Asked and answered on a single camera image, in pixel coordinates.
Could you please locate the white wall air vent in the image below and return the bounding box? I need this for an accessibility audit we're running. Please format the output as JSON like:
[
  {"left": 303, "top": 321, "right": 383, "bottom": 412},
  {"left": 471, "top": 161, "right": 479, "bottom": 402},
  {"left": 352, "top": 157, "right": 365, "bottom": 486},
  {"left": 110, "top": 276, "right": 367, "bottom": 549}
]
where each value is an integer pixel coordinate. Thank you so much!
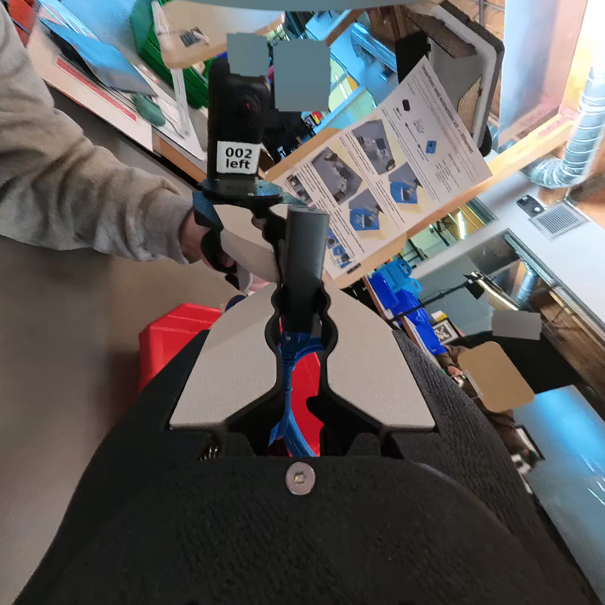
[{"left": 528, "top": 201, "right": 589, "bottom": 241}]

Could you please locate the brown-edged work desk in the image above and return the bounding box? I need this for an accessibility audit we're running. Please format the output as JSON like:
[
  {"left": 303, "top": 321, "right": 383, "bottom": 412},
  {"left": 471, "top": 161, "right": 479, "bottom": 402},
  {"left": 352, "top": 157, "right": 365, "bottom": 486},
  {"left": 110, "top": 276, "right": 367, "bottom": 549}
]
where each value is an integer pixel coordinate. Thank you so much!
[{"left": 361, "top": 276, "right": 473, "bottom": 388}]

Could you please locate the black light stand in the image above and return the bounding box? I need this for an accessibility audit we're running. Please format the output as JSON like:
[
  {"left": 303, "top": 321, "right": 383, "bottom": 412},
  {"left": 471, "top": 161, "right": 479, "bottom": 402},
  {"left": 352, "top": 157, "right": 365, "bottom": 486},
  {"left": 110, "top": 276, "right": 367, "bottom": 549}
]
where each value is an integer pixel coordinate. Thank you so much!
[{"left": 390, "top": 272, "right": 509, "bottom": 327}]

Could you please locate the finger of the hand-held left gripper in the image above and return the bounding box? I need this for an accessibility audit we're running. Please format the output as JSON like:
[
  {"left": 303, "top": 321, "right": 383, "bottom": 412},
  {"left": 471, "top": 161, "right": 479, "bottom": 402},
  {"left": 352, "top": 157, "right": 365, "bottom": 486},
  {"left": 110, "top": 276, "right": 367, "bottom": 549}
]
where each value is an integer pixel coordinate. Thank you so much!
[{"left": 219, "top": 226, "right": 281, "bottom": 284}]

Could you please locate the black wall panel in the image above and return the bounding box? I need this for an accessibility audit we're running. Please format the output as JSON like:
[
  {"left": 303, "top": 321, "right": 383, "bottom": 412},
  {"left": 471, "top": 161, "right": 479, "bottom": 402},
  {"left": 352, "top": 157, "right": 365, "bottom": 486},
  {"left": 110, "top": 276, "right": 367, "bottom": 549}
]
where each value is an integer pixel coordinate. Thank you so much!
[{"left": 454, "top": 331, "right": 582, "bottom": 393}]

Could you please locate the silver ribbed air duct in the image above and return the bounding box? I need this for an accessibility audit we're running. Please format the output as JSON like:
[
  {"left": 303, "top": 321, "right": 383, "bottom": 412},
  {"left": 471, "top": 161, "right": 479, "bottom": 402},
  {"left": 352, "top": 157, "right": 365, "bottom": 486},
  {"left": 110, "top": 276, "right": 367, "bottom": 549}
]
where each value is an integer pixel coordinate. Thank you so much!
[{"left": 529, "top": 66, "right": 605, "bottom": 190}]

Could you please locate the black ethernet adapter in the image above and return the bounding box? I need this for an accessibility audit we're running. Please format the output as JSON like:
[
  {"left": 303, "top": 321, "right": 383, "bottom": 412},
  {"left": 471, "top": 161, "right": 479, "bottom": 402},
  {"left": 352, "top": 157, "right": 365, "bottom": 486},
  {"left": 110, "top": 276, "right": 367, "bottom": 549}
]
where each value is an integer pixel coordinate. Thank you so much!
[{"left": 279, "top": 205, "right": 331, "bottom": 334}]

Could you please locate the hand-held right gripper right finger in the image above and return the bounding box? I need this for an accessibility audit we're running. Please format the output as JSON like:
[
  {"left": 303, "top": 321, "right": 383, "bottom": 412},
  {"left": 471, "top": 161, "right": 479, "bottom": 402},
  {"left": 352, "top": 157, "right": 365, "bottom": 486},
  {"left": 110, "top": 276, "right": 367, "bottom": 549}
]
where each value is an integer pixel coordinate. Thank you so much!
[{"left": 306, "top": 284, "right": 436, "bottom": 457}]

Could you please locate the red storage bin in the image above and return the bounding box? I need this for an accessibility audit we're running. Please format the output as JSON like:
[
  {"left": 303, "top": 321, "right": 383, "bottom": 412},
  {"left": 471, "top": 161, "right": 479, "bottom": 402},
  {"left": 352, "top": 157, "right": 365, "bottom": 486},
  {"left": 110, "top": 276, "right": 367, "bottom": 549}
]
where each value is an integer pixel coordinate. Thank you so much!
[{"left": 138, "top": 302, "right": 327, "bottom": 458}]

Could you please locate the person's left forearm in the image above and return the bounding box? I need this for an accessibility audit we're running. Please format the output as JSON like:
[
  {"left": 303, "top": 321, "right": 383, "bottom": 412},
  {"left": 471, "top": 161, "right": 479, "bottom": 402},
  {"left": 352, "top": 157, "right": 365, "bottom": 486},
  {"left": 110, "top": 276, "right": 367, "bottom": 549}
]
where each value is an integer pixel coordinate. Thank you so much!
[{"left": 0, "top": 5, "right": 195, "bottom": 265}]

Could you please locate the green storage bin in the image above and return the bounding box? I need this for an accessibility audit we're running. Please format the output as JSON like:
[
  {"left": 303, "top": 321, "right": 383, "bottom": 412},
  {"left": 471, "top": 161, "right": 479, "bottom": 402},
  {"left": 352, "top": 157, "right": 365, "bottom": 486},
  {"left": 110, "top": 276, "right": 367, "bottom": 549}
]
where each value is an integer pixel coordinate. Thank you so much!
[{"left": 130, "top": 0, "right": 211, "bottom": 110}]

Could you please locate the blue ethernet cable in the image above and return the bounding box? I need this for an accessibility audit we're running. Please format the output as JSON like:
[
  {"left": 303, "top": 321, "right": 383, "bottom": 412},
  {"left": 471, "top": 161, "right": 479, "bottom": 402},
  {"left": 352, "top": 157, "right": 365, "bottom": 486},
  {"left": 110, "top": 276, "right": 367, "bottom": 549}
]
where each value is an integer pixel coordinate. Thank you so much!
[{"left": 224, "top": 294, "right": 327, "bottom": 458}]

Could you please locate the printed instruction sheet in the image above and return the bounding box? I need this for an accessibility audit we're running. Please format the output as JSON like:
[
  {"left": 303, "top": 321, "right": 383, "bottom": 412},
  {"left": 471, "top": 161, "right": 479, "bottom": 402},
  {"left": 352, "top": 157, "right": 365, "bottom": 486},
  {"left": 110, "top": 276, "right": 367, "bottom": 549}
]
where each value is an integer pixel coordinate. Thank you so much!
[{"left": 272, "top": 57, "right": 493, "bottom": 280}]

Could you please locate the person's left hand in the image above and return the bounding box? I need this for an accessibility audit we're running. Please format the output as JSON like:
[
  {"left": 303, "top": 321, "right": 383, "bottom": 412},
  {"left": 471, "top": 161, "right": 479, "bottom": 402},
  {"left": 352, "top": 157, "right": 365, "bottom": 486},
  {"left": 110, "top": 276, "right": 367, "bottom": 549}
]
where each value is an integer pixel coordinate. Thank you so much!
[{"left": 181, "top": 210, "right": 271, "bottom": 293}]

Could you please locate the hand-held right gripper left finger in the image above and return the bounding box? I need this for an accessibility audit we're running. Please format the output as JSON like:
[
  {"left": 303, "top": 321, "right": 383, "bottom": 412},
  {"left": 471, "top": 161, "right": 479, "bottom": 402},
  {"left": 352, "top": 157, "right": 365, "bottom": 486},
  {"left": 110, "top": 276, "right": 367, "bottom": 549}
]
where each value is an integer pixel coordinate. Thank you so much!
[{"left": 168, "top": 283, "right": 286, "bottom": 457}]

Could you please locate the small blue bin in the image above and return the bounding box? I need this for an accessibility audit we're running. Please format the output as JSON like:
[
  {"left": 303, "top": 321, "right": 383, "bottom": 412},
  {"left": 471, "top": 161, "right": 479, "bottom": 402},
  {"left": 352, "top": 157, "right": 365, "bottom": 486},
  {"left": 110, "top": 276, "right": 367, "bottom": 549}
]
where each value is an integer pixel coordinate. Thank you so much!
[{"left": 369, "top": 260, "right": 447, "bottom": 355}]

